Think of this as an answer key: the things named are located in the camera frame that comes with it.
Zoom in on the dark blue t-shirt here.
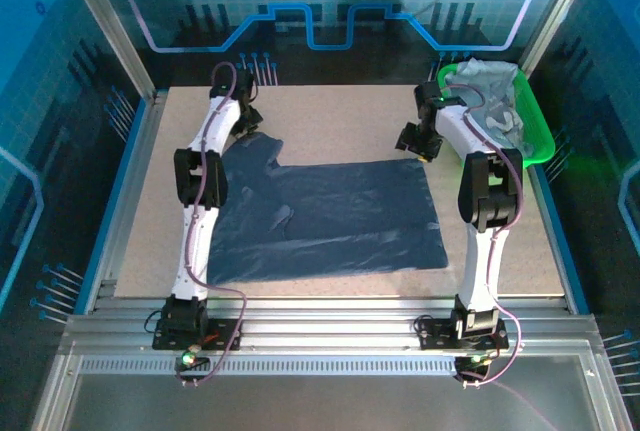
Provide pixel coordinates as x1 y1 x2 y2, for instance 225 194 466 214
207 131 449 286

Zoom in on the crumpled grey t-shirt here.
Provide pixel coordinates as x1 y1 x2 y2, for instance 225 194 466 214
444 57 532 157

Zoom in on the green plastic basket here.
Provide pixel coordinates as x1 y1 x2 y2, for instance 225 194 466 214
437 63 556 170

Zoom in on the black connector box green light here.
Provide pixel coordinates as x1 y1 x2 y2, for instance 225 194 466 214
453 353 494 383
174 350 211 378

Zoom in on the slotted metal strip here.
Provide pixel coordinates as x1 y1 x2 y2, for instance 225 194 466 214
79 356 459 377

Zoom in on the grey metal tray panel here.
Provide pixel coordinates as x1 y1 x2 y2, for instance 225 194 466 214
29 350 632 431

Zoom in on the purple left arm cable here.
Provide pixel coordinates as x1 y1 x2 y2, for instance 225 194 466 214
173 61 249 388

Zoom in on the aluminium corner post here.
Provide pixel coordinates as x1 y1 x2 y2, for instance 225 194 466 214
54 0 157 102
518 0 601 77

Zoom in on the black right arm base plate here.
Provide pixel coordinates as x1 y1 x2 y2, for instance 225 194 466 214
417 318 510 352

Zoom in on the aluminium frame rail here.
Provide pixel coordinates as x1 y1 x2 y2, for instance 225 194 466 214
59 298 601 358

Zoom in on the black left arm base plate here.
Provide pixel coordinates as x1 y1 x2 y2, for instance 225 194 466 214
152 315 244 351

